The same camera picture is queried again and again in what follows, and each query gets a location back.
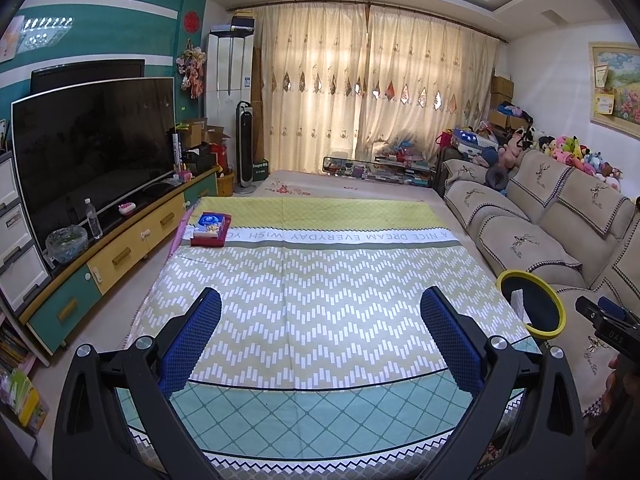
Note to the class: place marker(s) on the floral beige mat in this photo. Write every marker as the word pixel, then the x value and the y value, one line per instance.
pixel 310 180

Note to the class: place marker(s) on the red tray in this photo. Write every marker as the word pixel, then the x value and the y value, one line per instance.
pixel 222 232

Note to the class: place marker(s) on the yellow trash bin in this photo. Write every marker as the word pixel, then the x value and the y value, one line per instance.
pixel 537 305

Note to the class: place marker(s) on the clear water bottle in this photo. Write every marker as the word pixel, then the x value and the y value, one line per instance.
pixel 94 222

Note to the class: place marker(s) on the blue card box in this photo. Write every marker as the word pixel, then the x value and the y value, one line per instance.
pixel 210 225

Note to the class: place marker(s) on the woven basket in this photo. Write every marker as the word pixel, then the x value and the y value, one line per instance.
pixel 226 185

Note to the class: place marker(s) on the pile of plush toys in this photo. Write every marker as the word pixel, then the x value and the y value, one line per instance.
pixel 565 147

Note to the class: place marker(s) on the white plastic drawer unit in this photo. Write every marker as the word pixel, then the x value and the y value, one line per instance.
pixel 20 225

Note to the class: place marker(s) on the person's right hand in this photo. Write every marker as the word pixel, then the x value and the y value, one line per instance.
pixel 616 380

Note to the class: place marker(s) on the black storage box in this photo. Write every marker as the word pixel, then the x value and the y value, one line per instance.
pixel 199 159

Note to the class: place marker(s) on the cream embroidered curtain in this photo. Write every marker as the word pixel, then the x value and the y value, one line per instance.
pixel 430 75
pixel 310 85

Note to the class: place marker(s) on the stack of flat boxes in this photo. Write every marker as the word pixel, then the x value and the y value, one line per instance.
pixel 240 24

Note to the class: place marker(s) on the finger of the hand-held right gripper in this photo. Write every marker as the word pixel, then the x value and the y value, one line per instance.
pixel 612 307
pixel 590 310

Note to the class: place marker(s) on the white standing air conditioner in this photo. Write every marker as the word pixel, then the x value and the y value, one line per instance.
pixel 227 70

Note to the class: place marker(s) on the open cardboard box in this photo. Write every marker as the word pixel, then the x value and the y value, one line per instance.
pixel 217 136
pixel 192 134

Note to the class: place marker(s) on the curtain rod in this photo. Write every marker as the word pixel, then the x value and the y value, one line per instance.
pixel 240 9

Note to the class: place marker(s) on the red round wall ornament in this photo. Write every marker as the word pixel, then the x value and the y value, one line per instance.
pixel 192 22

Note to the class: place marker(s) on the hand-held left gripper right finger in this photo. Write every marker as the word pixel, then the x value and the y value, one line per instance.
pixel 450 340

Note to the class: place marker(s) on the small pink white object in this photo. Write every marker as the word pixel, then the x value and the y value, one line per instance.
pixel 127 208

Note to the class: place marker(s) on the row of books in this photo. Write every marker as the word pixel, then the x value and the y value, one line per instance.
pixel 20 390

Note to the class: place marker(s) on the large curved television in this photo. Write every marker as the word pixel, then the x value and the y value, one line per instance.
pixel 90 150

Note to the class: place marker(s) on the beige sofa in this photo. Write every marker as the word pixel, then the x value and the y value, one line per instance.
pixel 525 240

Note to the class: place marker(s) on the teal yellow television cabinet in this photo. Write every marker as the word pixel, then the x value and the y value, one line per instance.
pixel 125 255

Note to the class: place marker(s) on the blue star print bag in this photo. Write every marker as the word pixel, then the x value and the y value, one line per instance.
pixel 475 141

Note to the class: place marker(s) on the pink cube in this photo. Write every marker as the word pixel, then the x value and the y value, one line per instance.
pixel 185 177

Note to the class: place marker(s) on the dark neck pillow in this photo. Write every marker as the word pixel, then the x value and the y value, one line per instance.
pixel 498 178

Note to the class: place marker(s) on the white long box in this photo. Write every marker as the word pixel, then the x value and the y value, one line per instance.
pixel 177 152

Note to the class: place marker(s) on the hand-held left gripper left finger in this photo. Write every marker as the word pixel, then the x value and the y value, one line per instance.
pixel 190 340

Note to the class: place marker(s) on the dark blue plush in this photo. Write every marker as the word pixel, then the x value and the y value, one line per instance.
pixel 491 156

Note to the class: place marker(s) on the glass bowl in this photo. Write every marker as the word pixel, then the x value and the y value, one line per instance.
pixel 67 245

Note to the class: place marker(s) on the tower fan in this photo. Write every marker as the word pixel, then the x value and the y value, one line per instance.
pixel 246 150

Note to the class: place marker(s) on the glass coffee table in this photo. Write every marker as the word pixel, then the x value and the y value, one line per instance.
pixel 375 170

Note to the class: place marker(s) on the patterned tablecloth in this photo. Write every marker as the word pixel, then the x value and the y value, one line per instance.
pixel 325 285

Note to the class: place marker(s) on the red bag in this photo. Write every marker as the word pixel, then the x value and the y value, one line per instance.
pixel 444 140

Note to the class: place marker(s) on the framed wall painting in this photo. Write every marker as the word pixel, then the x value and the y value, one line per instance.
pixel 625 75

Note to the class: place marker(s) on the hanging artificial flowers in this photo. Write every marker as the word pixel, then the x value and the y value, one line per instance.
pixel 192 72

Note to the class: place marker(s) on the stack of cardboard boxes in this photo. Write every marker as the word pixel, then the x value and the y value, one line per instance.
pixel 501 100

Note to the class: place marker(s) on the photo frame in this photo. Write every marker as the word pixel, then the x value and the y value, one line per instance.
pixel 4 135

